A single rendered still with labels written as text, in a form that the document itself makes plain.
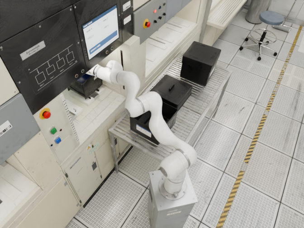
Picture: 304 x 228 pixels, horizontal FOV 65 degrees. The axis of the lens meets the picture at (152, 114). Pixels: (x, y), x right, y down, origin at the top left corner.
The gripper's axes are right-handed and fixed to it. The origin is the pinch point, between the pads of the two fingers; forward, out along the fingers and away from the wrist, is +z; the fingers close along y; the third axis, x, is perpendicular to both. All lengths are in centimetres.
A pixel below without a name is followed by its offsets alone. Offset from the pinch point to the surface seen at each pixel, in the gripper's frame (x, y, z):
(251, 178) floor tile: -119, 56, -158
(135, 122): -30, -5, -52
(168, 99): -33, 33, -60
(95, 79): -14.6, 3.2, -8.8
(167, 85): -33, 48, -51
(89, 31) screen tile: 43, -14, -29
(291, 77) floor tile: -119, 254, -162
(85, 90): -16.4, -8.7, -8.7
